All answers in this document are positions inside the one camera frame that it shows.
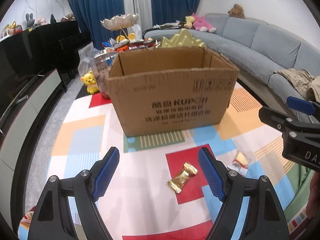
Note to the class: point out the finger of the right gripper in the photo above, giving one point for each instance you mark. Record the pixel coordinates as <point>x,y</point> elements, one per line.
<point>288,126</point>
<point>305,111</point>

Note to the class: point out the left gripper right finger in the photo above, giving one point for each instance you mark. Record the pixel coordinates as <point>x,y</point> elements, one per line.
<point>264,218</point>

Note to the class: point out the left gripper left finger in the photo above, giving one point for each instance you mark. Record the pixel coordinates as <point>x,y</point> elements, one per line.
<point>52,216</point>

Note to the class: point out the white yellow snack packet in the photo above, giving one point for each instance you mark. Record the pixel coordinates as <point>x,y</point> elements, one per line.
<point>240,163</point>

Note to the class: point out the gold candy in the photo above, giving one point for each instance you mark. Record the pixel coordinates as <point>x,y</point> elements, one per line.
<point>177,183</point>

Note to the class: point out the right hand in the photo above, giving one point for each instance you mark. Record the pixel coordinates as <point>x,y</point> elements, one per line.
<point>313,200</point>

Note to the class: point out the beige blanket on sofa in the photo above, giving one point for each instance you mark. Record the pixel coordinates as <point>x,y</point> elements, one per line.
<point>307,85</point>

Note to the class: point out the grey curved sofa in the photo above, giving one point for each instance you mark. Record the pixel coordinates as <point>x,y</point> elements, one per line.
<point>260,50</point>

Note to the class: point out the grey tv cabinet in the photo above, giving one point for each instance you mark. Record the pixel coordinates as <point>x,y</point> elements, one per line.
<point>20,127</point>

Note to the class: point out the colourful patterned tablecloth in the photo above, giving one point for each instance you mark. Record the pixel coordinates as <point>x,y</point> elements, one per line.
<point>138,203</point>

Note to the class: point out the brown teddy bear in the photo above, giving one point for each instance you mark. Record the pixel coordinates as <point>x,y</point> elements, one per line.
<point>237,11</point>

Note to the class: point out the pink plush toy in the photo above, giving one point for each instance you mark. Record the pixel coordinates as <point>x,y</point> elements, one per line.
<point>202,25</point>

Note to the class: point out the gold mountain-shaped tin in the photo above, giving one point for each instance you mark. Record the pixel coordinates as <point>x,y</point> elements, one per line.
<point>182,39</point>

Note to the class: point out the brown cardboard box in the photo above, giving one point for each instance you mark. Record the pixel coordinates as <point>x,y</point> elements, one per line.
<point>170,89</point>

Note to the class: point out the yellow plush toy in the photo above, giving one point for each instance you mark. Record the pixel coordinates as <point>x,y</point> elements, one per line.
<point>189,20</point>

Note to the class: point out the yellow bear toy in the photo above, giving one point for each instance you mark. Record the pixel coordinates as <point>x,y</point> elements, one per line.
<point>89,80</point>

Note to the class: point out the black television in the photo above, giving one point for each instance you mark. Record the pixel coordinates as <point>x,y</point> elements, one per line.
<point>28,53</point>

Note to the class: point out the clear jar of nuts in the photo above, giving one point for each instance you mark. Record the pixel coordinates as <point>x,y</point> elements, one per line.
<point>101,69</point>

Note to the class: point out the clear plastic bag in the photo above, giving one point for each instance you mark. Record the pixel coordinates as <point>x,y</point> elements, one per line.
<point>86,57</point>

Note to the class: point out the white tiered snack tray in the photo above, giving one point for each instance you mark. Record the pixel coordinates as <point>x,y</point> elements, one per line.
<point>130,34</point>

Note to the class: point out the grey rabbit plush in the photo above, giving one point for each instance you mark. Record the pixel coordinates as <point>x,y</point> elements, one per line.
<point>29,20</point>

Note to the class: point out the left blue curtain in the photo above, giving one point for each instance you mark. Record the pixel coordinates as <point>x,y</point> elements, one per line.
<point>90,13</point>

